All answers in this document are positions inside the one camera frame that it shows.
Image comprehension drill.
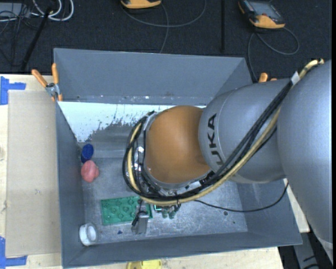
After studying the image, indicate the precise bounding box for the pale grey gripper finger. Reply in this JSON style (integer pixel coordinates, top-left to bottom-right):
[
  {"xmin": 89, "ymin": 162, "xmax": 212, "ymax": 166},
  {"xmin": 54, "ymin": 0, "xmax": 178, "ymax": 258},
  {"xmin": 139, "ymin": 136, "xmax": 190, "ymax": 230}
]
[
  {"xmin": 136, "ymin": 209, "xmax": 150, "ymax": 222},
  {"xmin": 131, "ymin": 219, "xmax": 148, "ymax": 235}
]

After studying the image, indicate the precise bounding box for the dark green flat block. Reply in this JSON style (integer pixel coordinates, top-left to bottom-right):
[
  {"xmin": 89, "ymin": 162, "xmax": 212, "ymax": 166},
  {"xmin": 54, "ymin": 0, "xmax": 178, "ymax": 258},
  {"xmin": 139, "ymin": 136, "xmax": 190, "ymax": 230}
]
[{"xmin": 100, "ymin": 196, "xmax": 153, "ymax": 226}]

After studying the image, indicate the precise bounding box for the pink toy food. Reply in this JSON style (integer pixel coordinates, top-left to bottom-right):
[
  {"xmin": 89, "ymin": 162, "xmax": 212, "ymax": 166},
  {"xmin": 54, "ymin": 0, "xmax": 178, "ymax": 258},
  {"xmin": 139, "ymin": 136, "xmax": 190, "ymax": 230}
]
[{"xmin": 80, "ymin": 160, "xmax": 100, "ymax": 183}]

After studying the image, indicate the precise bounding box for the blue cup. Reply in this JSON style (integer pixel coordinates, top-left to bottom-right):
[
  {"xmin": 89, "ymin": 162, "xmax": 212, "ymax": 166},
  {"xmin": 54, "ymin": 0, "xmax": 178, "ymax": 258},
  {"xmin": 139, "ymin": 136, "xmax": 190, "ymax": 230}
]
[{"xmin": 80, "ymin": 143, "xmax": 95, "ymax": 164}]

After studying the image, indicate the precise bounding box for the grey metal bin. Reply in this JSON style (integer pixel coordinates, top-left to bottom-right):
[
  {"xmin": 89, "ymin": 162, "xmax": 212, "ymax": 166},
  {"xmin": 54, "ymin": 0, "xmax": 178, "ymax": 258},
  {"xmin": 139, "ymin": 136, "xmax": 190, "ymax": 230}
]
[{"xmin": 53, "ymin": 48, "xmax": 303, "ymax": 268}]

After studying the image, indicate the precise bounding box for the brown cardboard board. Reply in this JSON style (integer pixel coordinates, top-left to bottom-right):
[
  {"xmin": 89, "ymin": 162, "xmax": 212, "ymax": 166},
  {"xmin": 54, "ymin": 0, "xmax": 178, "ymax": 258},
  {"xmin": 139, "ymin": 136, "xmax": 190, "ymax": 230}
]
[{"xmin": 5, "ymin": 90, "xmax": 62, "ymax": 258}]

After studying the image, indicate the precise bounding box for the white ring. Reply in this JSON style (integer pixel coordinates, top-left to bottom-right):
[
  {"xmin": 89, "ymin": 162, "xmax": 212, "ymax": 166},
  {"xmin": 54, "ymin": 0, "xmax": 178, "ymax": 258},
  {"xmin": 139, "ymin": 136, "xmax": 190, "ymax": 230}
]
[{"xmin": 79, "ymin": 222, "xmax": 98, "ymax": 247}]

